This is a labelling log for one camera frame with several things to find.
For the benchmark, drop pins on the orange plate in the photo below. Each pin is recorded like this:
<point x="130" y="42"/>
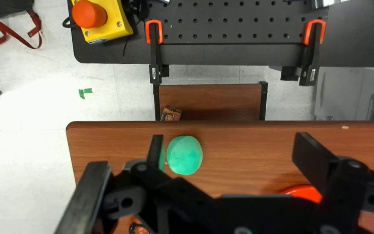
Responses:
<point x="304" y="193"/>

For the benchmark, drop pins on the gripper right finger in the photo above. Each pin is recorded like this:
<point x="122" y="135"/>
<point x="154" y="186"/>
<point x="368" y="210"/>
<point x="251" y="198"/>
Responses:
<point x="343" y="182"/>

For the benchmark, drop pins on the colourful printed box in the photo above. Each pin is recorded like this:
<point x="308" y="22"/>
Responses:
<point x="170" y="114"/>

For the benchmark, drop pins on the orange and black clamp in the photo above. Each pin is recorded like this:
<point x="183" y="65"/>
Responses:
<point x="156" y="55"/>
<point x="310" y="55"/>

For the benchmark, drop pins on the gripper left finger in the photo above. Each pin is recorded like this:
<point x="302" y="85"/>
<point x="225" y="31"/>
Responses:
<point x="141" y="182"/>

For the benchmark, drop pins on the yellow emergency stop box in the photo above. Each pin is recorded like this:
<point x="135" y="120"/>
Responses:
<point x="109" y="22"/>

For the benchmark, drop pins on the grey cabinet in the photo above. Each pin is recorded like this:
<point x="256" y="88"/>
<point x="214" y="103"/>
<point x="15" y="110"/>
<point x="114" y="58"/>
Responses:
<point x="343" y="94"/>

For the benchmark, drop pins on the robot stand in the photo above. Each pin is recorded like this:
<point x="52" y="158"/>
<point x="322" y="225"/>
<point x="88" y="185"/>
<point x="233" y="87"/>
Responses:
<point x="232" y="52"/>

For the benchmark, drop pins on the green round toy pea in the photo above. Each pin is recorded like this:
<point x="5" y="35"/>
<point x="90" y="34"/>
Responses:
<point x="185" y="156"/>

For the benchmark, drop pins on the small brown side table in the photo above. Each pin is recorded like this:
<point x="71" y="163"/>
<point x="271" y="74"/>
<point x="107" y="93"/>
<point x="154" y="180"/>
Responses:
<point x="209" y="102"/>

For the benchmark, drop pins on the green tape piece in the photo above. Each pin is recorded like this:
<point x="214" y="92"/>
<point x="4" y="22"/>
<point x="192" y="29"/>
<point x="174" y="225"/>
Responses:
<point x="83" y="93"/>

